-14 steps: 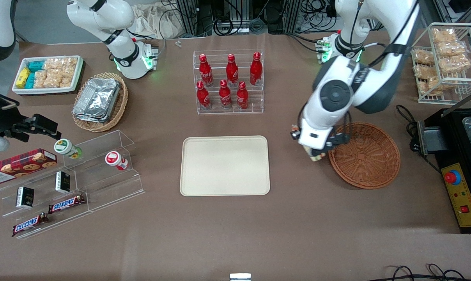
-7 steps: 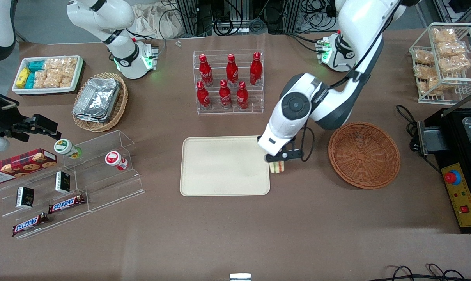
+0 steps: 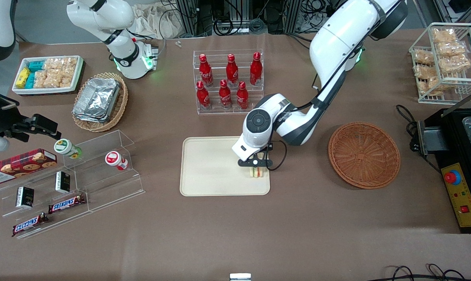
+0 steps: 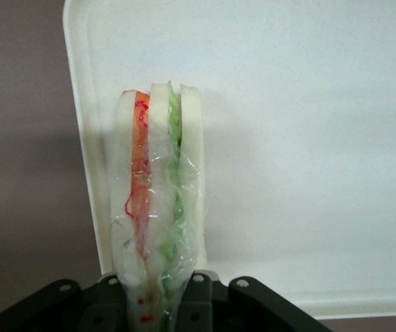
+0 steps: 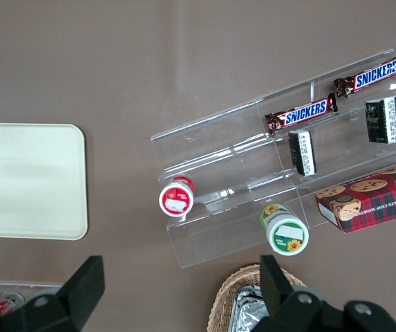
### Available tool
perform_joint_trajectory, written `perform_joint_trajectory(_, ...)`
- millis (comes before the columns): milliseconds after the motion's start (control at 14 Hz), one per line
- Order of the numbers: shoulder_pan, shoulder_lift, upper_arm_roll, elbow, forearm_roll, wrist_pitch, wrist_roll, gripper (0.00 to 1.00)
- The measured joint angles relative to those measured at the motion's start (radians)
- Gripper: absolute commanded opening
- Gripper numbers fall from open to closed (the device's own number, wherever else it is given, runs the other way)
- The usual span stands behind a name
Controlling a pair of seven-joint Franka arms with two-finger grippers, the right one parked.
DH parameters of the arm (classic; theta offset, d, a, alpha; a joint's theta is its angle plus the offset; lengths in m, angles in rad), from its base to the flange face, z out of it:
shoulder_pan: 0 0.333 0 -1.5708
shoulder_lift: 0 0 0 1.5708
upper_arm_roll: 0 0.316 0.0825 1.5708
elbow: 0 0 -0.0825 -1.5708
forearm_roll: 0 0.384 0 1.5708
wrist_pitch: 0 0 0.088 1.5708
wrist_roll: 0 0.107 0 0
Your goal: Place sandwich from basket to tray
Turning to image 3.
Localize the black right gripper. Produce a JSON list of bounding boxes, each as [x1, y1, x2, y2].
[[0, 84, 62, 143]]

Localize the triangle sandwich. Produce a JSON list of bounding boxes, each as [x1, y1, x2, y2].
[[249, 152, 269, 178]]

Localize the white rectangular snack tray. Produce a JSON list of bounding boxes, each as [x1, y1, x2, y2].
[[12, 55, 84, 96]]

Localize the beige plastic tray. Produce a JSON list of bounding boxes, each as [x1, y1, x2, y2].
[[180, 135, 271, 197]]

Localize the light oval wicker basket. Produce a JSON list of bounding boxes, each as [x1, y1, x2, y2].
[[71, 72, 129, 133]]

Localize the brown wicker basket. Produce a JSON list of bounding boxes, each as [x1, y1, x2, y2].
[[328, 122, 401, 190]]

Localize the green lid cup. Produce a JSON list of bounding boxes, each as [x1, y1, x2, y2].
[[54, 138, 82, 160]]

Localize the red tartan cookie box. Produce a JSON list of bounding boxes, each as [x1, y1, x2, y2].
[[0, 148, 58, 186]]

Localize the small black box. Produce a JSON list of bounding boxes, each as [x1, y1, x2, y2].
[[16, 186, 35, 208], [55, 171, 71, 194]]

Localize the yellow snack packet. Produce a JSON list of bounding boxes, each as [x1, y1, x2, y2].
[[16, 67, 32, 89]]

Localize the stacked aluminium foil trays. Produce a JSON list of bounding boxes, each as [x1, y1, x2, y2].
[[72, 77, 121, 124]]

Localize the clear acrylic bottle rack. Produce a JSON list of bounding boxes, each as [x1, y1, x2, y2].
[[192, 50, 265, 115]]

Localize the red cola bottle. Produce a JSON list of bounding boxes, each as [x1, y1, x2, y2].
[[236, 81, 250, 110], [219, 80, 233, 110], [250, 52, 263, 87], [198, 54, 214, 87], [196, 81, 212, 110], [225, 54, 239, 87]]

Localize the red lid cup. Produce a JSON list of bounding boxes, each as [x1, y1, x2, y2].
[[105, 151, 129, 171]]

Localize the snickers bar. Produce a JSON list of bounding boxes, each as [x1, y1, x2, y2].
[[48, 194, 86, 215], [12, 212, 49, 238]]

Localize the clear acrylic stepped shelf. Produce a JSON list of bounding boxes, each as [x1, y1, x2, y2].
[[0, 130, 146, 240]]

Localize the beige crumpled cloth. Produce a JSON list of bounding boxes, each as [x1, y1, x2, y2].
[[132, 2, 186, 40]]

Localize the grey metal block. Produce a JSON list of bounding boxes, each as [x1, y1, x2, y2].
[[416, 120, 449, 156]]

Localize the bagged fried snack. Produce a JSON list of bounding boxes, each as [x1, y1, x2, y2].
[[413, 64, 439, 81], [413, 49, 436, 65], [436, 41, 467, 57], [432, 28, 457, 44], [418, 76, 446, 97], [438, 54, 471, 75]]

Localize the red emergency stop button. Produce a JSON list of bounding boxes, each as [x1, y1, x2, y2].
[[444, 170, 462, 186]]

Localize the black control cabinet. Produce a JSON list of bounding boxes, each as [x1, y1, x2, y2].
[[424, 107, 471, 235]]

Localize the yellow control panel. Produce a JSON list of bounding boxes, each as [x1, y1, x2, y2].
[[441, 162, 471, 228]]

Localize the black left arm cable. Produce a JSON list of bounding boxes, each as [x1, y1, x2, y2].
[[265, 0, 389, 172]]

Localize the black base cables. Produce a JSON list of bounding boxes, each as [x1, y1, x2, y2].
[[285, 32, 318, 51]]

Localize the coiled black background cable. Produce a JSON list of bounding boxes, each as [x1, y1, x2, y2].
[[214, 15, 237, 36]]

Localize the black looped power cable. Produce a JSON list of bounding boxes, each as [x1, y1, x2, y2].
[[395, 104, 421, 153]]

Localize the black floor cables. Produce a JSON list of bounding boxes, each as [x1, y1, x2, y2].
[[377, 263, 471, 281]]

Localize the white wire rack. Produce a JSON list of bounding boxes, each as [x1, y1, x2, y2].
[[409, 22, 471, 105]]

